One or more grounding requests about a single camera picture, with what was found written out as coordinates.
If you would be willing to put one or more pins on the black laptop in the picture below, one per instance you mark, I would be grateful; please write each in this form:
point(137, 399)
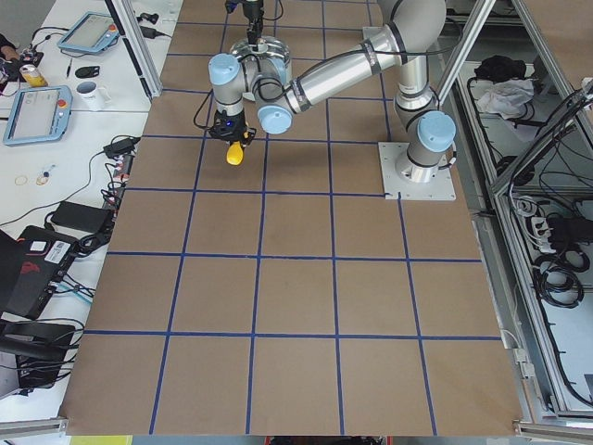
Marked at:
point(31, 267)

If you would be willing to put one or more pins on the black power adapter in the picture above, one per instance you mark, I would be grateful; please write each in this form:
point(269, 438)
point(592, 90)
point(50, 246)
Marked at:
point(122, 147)

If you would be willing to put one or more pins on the white mug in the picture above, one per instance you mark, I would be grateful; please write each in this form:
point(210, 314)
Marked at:
point(95, 97)

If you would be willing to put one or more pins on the pale green cooking pot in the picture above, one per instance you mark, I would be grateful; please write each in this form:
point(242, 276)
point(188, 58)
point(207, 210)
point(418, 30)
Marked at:
point(261, 73)

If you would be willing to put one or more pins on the black round puck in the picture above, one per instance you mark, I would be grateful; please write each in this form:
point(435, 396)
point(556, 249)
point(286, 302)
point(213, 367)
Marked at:
point(87, 72)

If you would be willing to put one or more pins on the blue teach pendant near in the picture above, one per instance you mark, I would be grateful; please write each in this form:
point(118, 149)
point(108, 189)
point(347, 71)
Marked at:
point(38, 115)

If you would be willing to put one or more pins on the glass pot lid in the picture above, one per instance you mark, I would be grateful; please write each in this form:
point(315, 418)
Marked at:
point(268, 46)

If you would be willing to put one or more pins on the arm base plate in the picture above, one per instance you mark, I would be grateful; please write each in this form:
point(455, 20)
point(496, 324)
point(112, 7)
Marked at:
point(404, 180)

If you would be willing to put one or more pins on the white cloth pile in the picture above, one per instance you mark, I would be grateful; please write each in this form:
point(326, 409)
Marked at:
point(507, 99)

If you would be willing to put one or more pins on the black power brick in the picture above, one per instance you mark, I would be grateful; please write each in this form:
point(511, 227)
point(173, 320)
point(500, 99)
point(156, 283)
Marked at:
point(82, 217)

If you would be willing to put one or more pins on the blue teach pendant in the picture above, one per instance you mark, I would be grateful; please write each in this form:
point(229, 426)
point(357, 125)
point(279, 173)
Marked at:
point(38, 115)
point(93, 33)

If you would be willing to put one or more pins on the yellow drink can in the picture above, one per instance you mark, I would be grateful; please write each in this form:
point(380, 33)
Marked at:
point(32, 76)

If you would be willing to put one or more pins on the blue teach pendant far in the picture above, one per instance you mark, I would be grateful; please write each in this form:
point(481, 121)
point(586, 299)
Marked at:
point(93, 33)

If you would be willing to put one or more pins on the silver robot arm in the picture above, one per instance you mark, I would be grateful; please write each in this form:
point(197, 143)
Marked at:
point(404, 40)
point(254, 12)

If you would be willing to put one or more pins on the aluminium frame post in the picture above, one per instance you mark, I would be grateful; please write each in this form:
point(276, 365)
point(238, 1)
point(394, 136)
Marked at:
point(126, 22)

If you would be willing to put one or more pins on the yellow corn cob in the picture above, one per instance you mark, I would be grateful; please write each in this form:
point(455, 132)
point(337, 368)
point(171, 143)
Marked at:
point(235, 154)

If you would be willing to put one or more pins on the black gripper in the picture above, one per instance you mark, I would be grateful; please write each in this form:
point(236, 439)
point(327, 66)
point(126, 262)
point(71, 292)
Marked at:
point(236, 122)

